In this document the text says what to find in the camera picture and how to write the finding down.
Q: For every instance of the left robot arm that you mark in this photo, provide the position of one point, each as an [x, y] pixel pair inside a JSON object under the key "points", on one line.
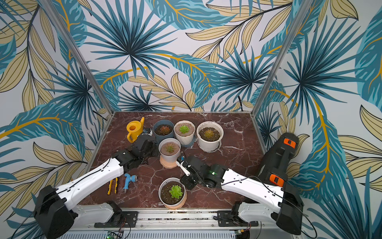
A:
{"points": [[57, 210]]}

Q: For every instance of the right metal frame post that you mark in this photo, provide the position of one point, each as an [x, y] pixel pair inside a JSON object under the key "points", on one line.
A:
{"points": [[304, 7]]}

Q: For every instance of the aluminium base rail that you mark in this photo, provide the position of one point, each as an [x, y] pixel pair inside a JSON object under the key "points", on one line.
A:
{"points": [[182, 224]]}

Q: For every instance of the white pot dark soil succulent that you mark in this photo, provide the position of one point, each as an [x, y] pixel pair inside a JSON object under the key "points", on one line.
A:
{"points": [[172, 193]]}

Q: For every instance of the white ribbed pot green succulent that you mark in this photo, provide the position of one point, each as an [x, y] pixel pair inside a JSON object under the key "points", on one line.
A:
{"points": [[185, 133]]}

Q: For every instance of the blue pot red succulent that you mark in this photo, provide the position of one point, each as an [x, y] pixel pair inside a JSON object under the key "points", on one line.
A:
{"points": [[163, 129]]}

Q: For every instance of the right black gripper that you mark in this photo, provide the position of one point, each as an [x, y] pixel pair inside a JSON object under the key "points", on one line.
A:
{"points": [[189, 172]]}

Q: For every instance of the large white round pot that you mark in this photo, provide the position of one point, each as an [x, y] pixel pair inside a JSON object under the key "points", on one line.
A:
{"points": [[210, 135]]}

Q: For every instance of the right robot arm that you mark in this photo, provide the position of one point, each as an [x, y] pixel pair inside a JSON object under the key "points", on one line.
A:
{"points": [[276, 200]]}

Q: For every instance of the yellow handled pliers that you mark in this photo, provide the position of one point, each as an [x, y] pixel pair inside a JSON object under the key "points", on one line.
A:
{"points": [[112, 187]]}

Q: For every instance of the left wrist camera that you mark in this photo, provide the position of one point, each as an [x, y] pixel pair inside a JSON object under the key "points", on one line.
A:
{"points": [[147, 131]]}

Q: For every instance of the blue spray nozzle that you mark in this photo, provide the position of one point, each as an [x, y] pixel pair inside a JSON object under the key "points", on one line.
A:
{"points": [[128, 179]]}

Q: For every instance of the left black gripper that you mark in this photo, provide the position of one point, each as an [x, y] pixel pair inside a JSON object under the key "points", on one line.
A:
{"points": [[155, 150]]}

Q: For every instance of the yellow watering can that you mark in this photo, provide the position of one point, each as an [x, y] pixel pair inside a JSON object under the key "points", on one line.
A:
{"points": [[135, 129]]}

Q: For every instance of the white pot pink soil succulent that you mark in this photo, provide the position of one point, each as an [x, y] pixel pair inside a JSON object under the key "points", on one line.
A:
{"points": [[169, 149]]}

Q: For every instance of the metal frame post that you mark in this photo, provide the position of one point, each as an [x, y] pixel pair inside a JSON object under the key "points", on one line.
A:
{"points": [[304, 7], [72, 46]]}

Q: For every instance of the left metal frame post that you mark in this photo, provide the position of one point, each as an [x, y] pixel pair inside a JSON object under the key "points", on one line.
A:
{"points": [[72, 46]]}

